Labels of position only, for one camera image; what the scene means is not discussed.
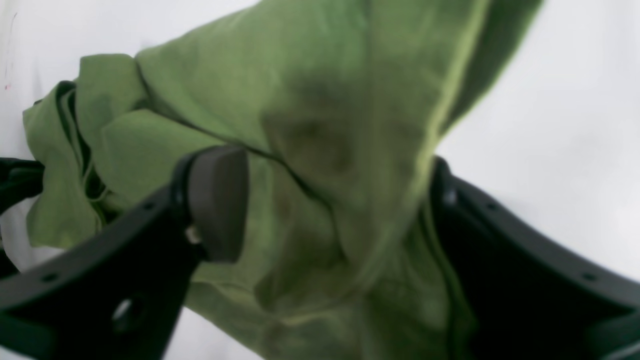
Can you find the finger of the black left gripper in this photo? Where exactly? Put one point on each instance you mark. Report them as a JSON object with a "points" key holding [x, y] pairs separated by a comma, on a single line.
{"points": [[20, 179]]}

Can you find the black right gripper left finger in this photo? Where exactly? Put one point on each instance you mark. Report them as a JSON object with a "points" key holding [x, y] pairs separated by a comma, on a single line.
{"points": [[118, 295]]}

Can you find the green T-shirt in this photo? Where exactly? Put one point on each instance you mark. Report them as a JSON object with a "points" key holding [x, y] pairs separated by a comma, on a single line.
{"points": [[341, 104]]}

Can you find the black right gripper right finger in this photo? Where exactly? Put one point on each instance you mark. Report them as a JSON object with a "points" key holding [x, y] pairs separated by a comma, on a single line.
{"points": [[534, 299]]}

